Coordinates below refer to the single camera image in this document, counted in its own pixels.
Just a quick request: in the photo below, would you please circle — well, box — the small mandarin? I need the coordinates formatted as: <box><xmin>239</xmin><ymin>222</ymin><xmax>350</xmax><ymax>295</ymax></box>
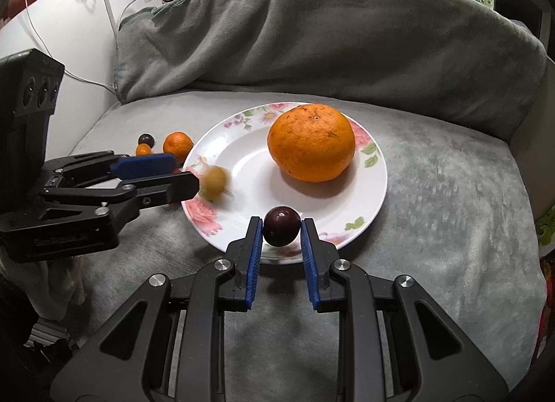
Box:
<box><xmin>163</xmin><ymin>131</ymin><xmax>194</xmax><ymax>165</ymax></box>

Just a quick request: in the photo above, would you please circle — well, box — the dark plum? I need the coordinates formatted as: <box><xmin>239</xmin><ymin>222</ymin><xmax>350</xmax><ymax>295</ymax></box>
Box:
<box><xmin>263</xmin><ymin>206</ymin><xmax>301</xmax><ymax>247</ymax></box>
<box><xmin>137</xmin><ymin>133</ymin><xmax>155</xmax><ymax>148</ymax></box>

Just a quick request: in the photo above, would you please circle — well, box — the black camera box left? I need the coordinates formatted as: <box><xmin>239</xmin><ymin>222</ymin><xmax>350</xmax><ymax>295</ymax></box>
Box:
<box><xmin>1</xmin><ymin>49</ymin><xmax>65</xmax><ymax>212</ymax></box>

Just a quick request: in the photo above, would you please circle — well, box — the grey seat cushion cover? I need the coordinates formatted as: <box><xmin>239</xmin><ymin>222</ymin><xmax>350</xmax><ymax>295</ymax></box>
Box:
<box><xmin>67</xmin><ymin>101</ymin><xmax>546</xmax><ymax>401</ymax></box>

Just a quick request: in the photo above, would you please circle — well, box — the brown longan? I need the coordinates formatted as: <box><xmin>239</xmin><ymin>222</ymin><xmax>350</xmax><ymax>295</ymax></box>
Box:
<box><xmin>199</xmin><ymin>165</ymin><xmax>231</xmax><ymax>203</ymax></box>

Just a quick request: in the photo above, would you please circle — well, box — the floral white plate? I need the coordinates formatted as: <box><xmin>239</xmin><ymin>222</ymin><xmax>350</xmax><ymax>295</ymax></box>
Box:
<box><xmin>181</xmin><ymin>101</ymin><xmax>389</xmax><ymax>251</ymax></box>

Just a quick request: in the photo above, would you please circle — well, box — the small kumquat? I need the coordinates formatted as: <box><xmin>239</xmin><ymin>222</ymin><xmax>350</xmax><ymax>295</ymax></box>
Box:
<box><xmin>135</xmin><ymin>144</ymin><xmax>152</xmax><ymax>157</ymax></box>

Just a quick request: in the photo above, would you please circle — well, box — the grey blanket backrest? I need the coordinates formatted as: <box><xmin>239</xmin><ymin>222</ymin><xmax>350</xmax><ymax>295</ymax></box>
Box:
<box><xmin>114</xmin><ymin>0</ymin><xmax>547</xmax><ymax>141</ymax></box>

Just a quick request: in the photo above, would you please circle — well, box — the large rough orange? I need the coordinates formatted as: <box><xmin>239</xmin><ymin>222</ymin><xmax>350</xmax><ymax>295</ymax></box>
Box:
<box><xmin>267</xmin><ymin>103</ymin><xmax>356</xmax><ymax>183</ymax></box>

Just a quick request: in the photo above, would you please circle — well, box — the white cable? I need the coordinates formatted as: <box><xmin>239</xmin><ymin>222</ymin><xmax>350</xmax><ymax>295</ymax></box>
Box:
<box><xmin>23</xmin><ymin>0</ymin><xmax>120</xmax><ymax>92</ymax></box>

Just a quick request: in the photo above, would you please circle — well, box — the green snack bag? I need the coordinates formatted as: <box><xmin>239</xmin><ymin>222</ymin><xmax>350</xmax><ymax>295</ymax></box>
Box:
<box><xmin>535</xmin><ymin>205</ymin><xmax>555</xmax><ymax>246</ymax></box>

